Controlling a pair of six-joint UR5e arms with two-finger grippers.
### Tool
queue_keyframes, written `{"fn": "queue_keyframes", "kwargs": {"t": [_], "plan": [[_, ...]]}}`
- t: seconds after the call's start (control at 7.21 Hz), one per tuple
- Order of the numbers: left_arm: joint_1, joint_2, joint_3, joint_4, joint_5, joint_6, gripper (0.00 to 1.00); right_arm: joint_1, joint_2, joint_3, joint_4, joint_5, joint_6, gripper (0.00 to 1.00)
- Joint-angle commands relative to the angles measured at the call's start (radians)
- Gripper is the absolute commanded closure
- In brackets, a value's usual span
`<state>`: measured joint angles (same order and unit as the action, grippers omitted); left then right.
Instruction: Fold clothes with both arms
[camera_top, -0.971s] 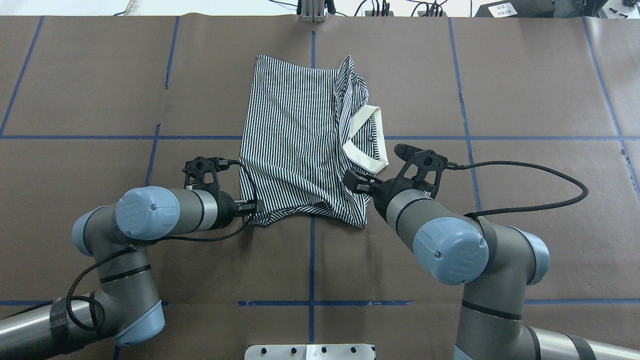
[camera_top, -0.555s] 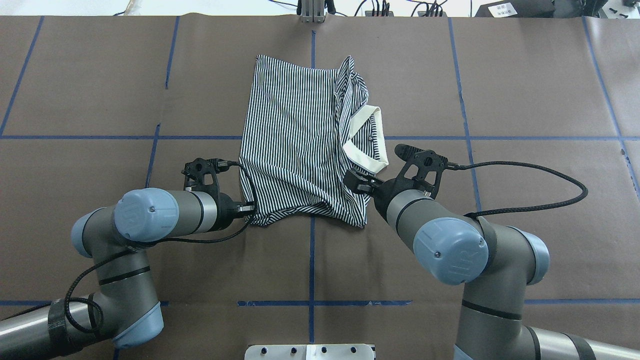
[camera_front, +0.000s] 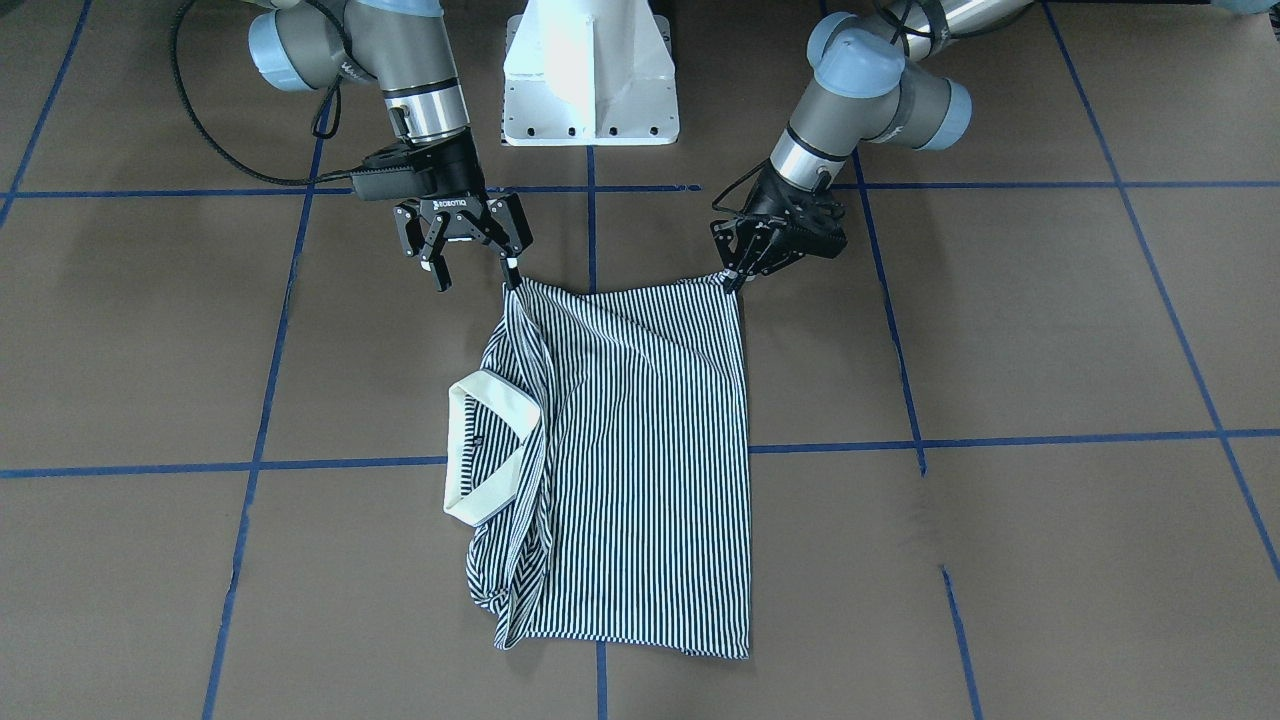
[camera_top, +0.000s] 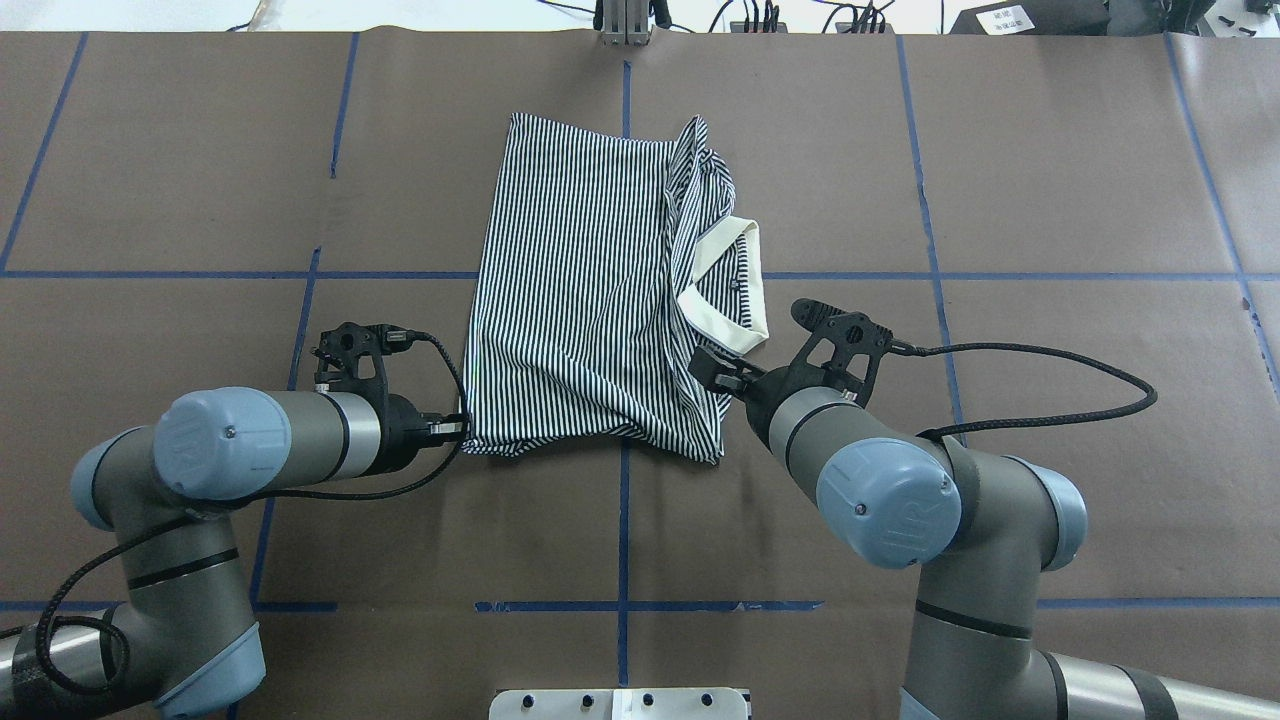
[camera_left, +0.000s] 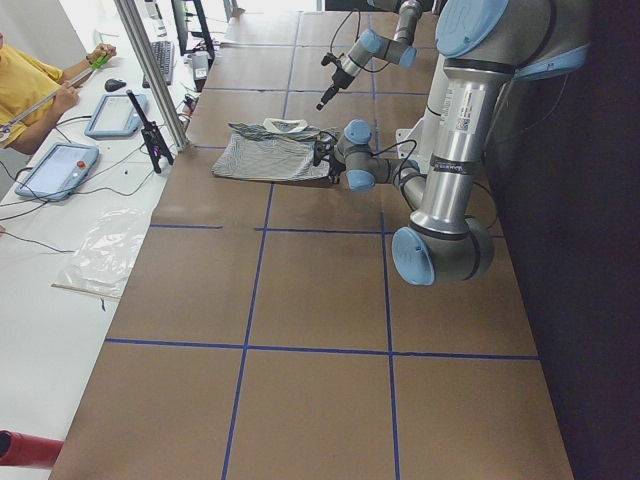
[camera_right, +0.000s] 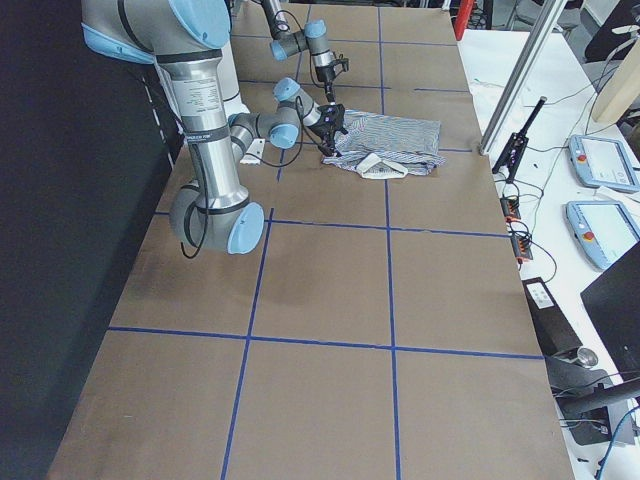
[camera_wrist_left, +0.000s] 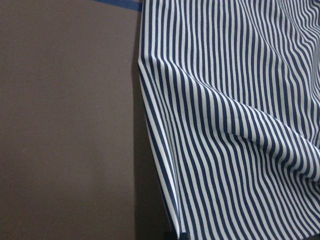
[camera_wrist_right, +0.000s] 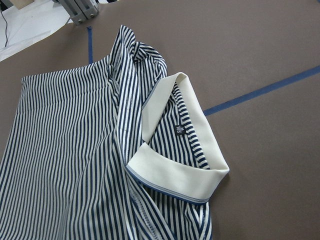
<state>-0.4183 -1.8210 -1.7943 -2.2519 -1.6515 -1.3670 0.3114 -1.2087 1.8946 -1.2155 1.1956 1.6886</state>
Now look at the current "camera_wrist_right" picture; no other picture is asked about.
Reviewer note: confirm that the navy white striped polo shirt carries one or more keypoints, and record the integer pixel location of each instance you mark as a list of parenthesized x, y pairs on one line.
[(114, 150)]

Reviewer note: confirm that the aluminium frame post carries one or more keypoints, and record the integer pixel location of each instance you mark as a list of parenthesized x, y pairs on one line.
[(80, 10)]

